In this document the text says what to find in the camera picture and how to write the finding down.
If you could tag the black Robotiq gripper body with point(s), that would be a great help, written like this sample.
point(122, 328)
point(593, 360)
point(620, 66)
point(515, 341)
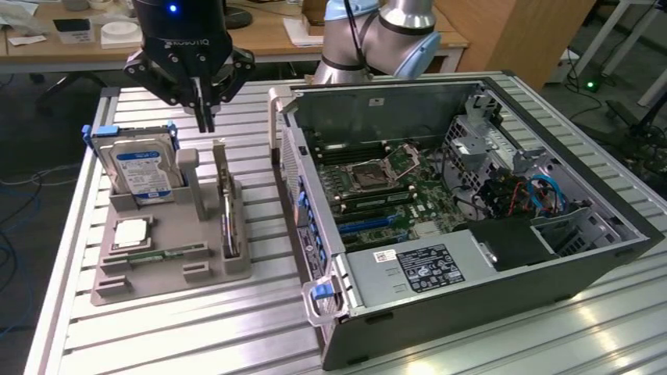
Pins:
point(181, 43)

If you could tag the green GPU card silver bracket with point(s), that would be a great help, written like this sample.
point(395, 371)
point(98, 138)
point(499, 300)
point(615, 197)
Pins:
point(226, 195)

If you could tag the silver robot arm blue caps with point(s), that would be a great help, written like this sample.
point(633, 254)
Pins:
point(401, 15)

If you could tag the white block round dish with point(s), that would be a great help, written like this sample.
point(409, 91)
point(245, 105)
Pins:
point(121, 39)

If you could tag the black round lamp base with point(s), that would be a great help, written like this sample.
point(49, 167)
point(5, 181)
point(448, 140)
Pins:
point(241, 17)

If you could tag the white paper stack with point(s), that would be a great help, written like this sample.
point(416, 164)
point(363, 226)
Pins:
point(301, 35)

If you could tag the white bowl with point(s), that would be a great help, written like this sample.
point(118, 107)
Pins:
point(100, 4)

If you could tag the white box black lid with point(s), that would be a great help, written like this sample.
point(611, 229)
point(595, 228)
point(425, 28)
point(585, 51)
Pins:
point(74, 37)

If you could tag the wooden desk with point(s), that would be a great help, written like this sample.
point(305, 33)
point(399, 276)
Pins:
point(62, 52)

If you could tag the black office chair base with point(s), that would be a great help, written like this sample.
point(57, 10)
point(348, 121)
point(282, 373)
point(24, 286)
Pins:
point(49, 91)

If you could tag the brown cardboard box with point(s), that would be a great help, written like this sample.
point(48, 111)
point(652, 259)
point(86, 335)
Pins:
point(314, 11)

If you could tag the grey cup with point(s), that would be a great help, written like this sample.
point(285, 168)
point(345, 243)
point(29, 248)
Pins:
point(76, 4)

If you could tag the hard disk blue carrier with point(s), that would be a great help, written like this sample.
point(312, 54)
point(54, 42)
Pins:
point(137, 172)

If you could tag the white paper tag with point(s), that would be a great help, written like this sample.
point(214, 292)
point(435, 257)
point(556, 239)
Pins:
point(25, 40)

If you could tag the small white case sticker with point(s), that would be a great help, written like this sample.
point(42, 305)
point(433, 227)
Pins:
point(376, 102)

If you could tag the clear plastic bag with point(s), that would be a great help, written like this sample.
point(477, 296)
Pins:
point(17, 21)

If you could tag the CPU socket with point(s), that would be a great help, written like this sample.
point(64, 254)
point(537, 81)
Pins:
point(369, 176)

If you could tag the silver socket cover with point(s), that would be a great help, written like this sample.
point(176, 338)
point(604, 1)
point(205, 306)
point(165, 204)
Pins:
point(401, 148)

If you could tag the silver CPU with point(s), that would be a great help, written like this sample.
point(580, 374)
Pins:
point(129, 234)

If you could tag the green RAM stick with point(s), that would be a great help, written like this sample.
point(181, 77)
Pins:
point(375, 199)
point(156, 254)

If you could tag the blue expansion slot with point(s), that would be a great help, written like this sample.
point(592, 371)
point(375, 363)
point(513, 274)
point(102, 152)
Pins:
point(367, 224)

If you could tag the metal mesh disk bay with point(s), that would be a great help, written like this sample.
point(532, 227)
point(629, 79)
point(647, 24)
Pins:
point(468, 129)

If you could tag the green motherboard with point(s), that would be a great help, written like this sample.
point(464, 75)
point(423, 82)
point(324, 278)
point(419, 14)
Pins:
point(432, 203)

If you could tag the grey parts rack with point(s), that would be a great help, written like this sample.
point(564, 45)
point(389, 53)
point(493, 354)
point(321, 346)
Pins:
point(172, 281)

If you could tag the small grey chipset heatsink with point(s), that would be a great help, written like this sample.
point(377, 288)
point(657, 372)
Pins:
point(429, 230)

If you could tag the wooden cabinet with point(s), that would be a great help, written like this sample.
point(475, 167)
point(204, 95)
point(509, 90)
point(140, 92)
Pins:
point(520, 39)

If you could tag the blue case release latch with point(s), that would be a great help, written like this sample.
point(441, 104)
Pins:
point(321, 293)

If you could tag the black power connector cluster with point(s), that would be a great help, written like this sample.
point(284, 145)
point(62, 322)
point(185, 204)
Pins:
point(495, 197)

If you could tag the silver power supply unit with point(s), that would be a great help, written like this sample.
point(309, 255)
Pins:
point(375, 281)

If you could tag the black plastic cover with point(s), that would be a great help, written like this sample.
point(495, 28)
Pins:
point(511, 242)

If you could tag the black device green light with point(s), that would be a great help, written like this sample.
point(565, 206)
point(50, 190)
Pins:
point(589, 84)

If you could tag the black floor stand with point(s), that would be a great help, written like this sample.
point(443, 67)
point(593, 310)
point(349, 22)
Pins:
point(620, 111)

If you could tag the open black PC case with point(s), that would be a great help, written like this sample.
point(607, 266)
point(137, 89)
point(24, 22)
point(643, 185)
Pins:
point(468, 312)

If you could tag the grey open disk bay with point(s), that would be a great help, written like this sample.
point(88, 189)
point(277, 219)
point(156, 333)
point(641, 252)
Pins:
point(572, 234)

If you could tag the white desk frame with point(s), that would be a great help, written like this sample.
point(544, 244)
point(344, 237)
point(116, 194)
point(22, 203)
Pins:
point(608, 66)

